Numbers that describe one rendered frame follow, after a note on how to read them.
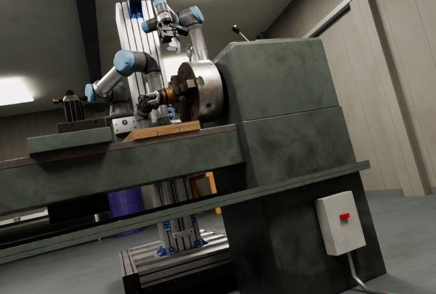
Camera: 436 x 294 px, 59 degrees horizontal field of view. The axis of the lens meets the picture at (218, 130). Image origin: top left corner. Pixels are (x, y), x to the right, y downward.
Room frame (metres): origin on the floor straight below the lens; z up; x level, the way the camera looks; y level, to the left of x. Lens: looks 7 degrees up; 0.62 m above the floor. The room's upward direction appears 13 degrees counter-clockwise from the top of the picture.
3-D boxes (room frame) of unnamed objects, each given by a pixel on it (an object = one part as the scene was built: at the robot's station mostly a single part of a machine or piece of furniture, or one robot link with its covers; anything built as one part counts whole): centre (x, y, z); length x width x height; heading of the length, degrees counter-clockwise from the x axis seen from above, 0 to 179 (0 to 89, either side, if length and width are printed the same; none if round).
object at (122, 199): (8.33, 2.26, 0.47); 1.27 x 0.78 x 0.94; 17
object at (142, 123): (2.06, 0.37, 0.98); 0.11 x 0.08 x 0.11; 135
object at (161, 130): (1.80, 0.29, 0.89); 0.36 x 0.30 x 0.04; 25
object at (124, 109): (2.44, 0.59, 1.21); 0.15 x 0.15 x 0.10
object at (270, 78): (2.09, -0.29, 1.06); 0.59 x 0.48 x 0.39; 115
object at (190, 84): (1.79, 0.09, 1.09); 0.12 x 0.11 x 0.05; 25
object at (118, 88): (2.44, 0.59, 1.33); 0.13 x 0.12 x 0.14; 135
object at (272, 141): (2.09, -0.29, 0.43); 0.60 x 0.48 x 0.86; 115
